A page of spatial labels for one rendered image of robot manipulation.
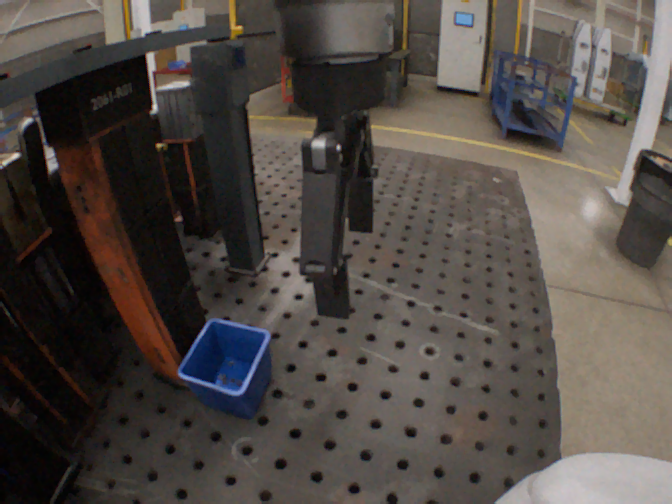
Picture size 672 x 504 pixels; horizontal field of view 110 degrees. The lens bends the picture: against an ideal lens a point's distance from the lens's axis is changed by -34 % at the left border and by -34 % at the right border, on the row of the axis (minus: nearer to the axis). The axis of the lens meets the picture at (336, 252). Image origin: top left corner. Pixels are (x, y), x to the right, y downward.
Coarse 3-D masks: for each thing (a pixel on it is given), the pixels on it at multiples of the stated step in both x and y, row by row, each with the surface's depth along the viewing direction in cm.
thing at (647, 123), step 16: (656, 0) 146; (656, 16) 154; (656, 32) 161; (656, 48) 168; (656, 64) 173; (656, 80) 180; (656, 96) 188; (640, 112) 213; (656, 112) 196; (640, 128) 215; (656, 128) 203; (640, 144) 219; (624, 176) 248; (608, 192) 267; (624, 192) 249
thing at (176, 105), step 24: (168, 96) 60; (192, 96) 62; (168, 120) 64; (192, 120) 64; (168, 144) 68; (192, 144) 67; (192, 168) 70; (192, 192) 73; (192, 216) 78; (216, 216) 81
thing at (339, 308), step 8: (344, 256) 28; (344, 264) 28; (344, 272) 28; (312, 280) 30; (344, 280) 29; (344, 288) 29; (336, 296) 30; (344, 296) 30; (320, 304) 32; (328, 304) 31; (336, 304) 31; (344, 304) 31; (320, 312) 32; (328, 312) 32; (336, 312) 32; (344, 312) 31
